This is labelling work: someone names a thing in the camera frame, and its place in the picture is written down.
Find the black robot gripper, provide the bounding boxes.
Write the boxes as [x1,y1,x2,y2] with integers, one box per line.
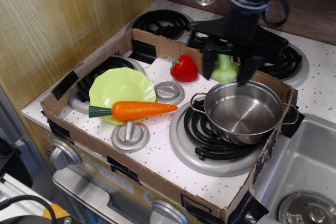
[187,8,289,86]

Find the green toy broccoli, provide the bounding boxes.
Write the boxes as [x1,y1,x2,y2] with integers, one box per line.
[211,54,239,84]

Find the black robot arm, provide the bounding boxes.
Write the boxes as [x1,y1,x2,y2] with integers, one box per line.
[188,0,289,86]

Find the stainless steel pan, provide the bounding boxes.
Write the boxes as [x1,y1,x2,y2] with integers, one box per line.
[190,81,299,145]

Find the red toy strawberry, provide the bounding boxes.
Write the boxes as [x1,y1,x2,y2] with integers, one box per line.
[170,55,198,82]

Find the back right black burner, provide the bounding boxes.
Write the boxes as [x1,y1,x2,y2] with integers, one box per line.
[224,36,310,89]

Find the black burner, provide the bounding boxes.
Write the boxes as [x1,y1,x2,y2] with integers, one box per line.
[224,36,310,89]
[127,9,194,43]
[169,99,264,177]
[68,56,144,115]

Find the middle silver stove knob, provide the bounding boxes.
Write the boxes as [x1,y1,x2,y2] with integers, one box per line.
[154,81,185,105]

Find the back left black burner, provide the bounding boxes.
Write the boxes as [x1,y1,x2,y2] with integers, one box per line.
[127,9,194,43]

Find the front right black burner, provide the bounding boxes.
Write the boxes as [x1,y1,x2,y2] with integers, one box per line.
[169,99,264,177]

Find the brown cardboard fence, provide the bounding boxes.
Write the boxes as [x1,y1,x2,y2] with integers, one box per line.
[41,29,281,220]

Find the light green plastic plate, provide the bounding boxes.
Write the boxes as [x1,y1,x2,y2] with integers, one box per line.
[89,67,156,109]

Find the orange toy carrot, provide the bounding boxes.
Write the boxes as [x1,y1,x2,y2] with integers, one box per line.
[89,101,178,122]

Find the silver toy sink basin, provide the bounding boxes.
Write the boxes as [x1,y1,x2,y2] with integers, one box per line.
[253,114,335,223]

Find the front left black burner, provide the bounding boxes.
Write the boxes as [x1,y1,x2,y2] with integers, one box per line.
[68,56,144,115]

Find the silver pot lid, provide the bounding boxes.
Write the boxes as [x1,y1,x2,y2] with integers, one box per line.
[276,190,335,223]

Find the right silver oven knob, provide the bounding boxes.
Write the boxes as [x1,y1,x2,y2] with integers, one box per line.
[150,199,189,224]

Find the silver oven knob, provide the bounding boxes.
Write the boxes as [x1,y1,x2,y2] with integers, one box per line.
[150,199,189,224]
[50,140,81,170]

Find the left silver oven knob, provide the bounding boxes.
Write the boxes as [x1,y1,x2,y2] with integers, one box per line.
[50,140,81,170]

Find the orange yellow object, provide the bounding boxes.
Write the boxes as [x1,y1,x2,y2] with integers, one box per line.
[42,204,69,220]

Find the silver oven door handle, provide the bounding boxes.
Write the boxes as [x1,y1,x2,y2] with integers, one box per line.
[52,167,137,224]

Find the black braided cable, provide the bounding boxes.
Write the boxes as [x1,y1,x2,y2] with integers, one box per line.
[0,195,57,224]

